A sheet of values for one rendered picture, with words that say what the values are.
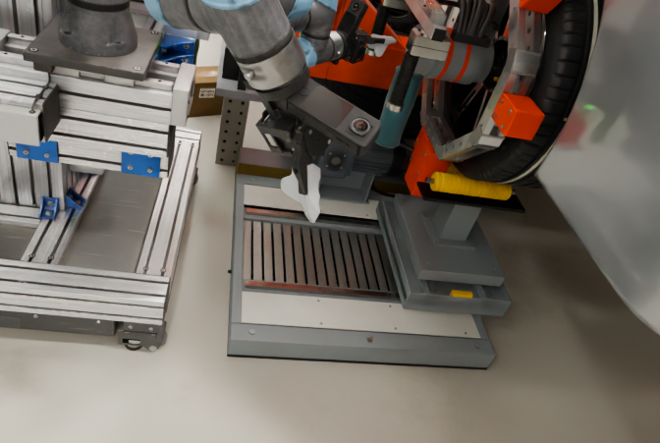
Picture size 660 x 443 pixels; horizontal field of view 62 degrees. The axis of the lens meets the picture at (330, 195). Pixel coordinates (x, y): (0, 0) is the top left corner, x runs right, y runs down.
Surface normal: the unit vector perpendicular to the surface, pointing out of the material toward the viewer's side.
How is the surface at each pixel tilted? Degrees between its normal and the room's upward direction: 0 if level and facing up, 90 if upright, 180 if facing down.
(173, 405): 0
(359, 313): 0
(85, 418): 0
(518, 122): 90
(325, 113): 29
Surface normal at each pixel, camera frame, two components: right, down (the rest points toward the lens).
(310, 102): 0.08, -0.43
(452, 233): 0.11, 0.62
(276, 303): 0.23, -0.78
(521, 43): 0.25, -0.12
